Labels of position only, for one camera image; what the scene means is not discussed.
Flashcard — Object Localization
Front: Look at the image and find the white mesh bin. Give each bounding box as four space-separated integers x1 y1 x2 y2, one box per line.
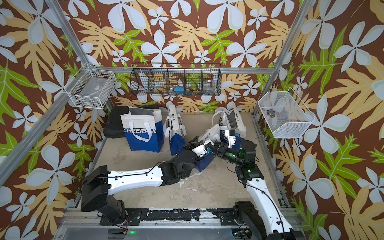
258 88 315 139

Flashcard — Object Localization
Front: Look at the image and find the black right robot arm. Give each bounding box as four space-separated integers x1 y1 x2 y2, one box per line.
208 140 306 240

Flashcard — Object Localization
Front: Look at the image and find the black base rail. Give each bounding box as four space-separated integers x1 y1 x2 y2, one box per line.
99 207 261 226

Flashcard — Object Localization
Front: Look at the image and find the narrow takeout bag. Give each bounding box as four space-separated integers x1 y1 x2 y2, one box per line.
163 105 187 156

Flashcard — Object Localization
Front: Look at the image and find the black plastic tool case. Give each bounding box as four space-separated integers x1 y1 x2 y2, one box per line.
103 105 160 139

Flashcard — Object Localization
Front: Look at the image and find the white wire basket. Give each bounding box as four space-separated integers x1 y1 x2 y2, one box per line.
65 64 117 109

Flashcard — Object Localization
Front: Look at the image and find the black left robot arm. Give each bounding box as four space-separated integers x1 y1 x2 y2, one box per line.
81 140 214 226

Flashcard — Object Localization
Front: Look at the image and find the black wire basket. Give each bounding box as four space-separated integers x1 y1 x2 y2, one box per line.
129 63 223 96

